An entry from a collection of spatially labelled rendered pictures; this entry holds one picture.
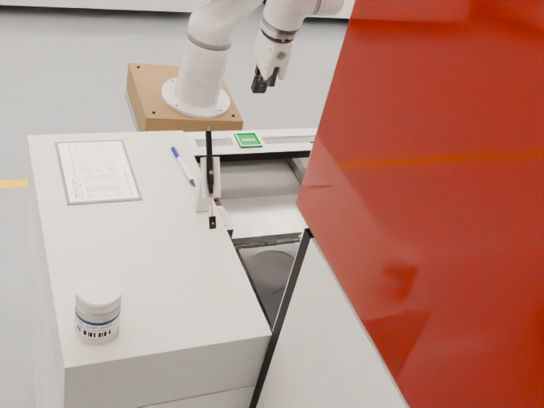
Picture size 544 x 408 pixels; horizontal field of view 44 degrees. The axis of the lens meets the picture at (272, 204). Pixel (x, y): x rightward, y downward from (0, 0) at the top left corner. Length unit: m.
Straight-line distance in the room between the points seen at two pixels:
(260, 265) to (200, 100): 0.59
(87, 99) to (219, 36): 1.85
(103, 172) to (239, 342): 0.50
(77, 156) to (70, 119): 1.87
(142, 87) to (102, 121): 1.49
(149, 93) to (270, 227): 0.56
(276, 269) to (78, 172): 0.46
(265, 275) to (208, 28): 0.66
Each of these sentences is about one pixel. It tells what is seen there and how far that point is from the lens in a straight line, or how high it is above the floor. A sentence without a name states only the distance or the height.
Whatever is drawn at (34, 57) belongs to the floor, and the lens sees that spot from 3.87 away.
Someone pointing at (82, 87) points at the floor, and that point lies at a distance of 3.63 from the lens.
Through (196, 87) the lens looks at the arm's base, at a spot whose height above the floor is 0.96.
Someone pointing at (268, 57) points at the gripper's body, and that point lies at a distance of 1.47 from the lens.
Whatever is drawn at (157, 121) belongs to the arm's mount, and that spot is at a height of 0.89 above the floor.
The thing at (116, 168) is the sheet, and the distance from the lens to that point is 1.48.
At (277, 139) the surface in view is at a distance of 1.68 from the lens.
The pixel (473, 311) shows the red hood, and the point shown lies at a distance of 0.71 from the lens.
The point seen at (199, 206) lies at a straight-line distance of 1.39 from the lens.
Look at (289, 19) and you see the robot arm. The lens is 1.41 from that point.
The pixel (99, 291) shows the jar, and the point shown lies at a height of 1.06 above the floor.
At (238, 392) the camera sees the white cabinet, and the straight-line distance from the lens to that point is 1.31.
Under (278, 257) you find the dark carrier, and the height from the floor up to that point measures 0.90.
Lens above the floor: 1.87
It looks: 38 degrees down
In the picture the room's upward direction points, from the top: 15 degrees clockwise
